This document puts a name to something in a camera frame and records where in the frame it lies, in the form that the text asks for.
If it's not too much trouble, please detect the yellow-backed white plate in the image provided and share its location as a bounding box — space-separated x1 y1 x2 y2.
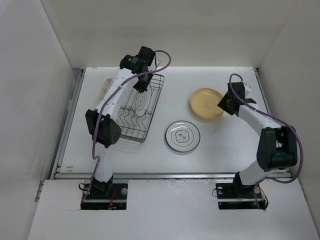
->
135 85 152 117

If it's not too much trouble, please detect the plain cream plate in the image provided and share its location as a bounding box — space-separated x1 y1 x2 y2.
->
189 87 225 121

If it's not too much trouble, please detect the yellow deep plate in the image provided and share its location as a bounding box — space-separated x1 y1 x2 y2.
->
189 87 225 119

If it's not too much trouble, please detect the cream plate green ring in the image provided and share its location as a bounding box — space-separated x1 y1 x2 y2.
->
164 120 202 153

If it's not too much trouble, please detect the white plate green lettered rim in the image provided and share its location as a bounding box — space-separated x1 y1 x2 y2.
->
164 120 201 153

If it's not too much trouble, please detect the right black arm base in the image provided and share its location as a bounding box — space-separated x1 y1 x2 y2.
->
212 182 269 211

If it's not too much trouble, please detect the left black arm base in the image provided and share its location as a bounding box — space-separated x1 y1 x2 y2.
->
78 178 129 211

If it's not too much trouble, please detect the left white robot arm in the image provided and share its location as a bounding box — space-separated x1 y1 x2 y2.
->
83 46 157 199

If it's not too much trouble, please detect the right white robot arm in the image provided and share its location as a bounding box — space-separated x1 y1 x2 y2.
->
217 81 298 198

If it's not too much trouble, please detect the cream plastic cutlery holder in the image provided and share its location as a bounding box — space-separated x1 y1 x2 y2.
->
98 78 112 99

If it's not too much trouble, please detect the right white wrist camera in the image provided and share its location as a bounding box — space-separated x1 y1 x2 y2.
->
243 82 252 99

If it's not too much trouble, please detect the grey wire dish rack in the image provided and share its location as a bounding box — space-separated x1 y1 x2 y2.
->
116 74 165 143

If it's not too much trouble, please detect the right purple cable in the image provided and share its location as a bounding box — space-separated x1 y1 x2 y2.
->
229 73 305 208

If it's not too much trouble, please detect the purple cable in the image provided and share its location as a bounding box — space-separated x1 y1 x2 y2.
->
82 49 172 203
229 73 305 208

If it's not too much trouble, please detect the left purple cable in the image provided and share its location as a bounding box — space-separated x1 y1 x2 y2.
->
82 49 172 203

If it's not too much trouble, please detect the aluminium table rail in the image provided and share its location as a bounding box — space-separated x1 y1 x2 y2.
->
49 68 293 181

